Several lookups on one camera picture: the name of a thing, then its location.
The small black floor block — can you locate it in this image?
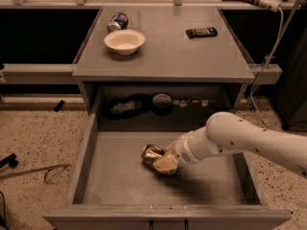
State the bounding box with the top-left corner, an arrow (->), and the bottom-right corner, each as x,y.
54,100 -> 65,112

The blue soda can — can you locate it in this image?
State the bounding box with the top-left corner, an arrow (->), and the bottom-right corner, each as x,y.
106,12 -> 129,32

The black remote control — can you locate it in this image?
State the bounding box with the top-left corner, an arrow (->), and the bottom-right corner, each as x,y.
185,27 -> 218,38

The grey rail beam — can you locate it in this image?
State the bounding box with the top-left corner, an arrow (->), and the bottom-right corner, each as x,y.
249,64 -> 282,85
2,64 -> 77,85

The grey rail beam left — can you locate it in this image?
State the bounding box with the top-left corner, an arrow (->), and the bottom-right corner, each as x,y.
2,64 -> 77,85

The grey cabinet with top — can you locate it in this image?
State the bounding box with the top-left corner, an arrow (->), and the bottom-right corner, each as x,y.
74,5 -> 254,131

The grey rail beam right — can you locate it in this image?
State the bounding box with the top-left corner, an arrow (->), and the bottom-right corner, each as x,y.
249,64 -> 282,85

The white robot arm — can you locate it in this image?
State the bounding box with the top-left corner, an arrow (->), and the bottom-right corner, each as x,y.
153,112 -> 307,178

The white paper bowl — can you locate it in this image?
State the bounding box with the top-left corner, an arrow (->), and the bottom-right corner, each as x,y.
104,30 -> 146,56

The black bracket on floor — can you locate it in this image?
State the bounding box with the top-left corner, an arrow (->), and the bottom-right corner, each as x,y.
0,153 -> 18,169

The crushed orange soda can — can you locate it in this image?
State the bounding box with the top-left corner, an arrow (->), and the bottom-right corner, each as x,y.
141,144 -> 164,170

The open grey top drawer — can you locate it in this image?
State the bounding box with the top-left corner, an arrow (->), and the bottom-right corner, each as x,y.
43,116 -> 292,230

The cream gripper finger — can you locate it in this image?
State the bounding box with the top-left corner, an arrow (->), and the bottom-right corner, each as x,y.
153,153 -> 178,175
165,142 -> 176,152

